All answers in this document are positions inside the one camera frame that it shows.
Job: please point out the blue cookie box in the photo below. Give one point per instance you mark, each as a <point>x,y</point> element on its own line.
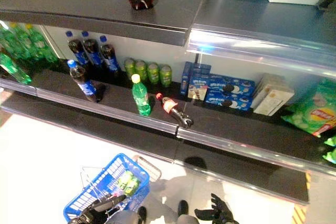
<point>228,102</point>
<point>186,79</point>
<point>231,85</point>
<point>199,82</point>

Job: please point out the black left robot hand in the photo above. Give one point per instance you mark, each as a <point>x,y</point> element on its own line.
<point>97,212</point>

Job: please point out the blue plastic shopping basket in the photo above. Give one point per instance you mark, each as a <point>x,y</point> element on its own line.
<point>84,201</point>

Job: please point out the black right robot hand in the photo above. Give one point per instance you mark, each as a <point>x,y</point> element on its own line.
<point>220,213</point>

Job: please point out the black deep shelf board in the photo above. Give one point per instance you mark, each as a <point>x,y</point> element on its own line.
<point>236,171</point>
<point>131,134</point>
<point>39,108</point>

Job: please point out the dark grey metal shelf board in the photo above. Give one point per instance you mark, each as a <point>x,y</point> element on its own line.
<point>78,1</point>

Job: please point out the grey shelf board clear rail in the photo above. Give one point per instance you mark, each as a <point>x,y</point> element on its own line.
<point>262,19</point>

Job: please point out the green chips bag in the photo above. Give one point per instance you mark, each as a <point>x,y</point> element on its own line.
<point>312,113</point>
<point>330,156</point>
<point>331,141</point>

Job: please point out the grey white carton box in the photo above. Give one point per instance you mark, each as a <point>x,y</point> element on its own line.
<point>273,95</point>

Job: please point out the cola bottle red label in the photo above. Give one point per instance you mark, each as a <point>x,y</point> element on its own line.
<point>172,108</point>

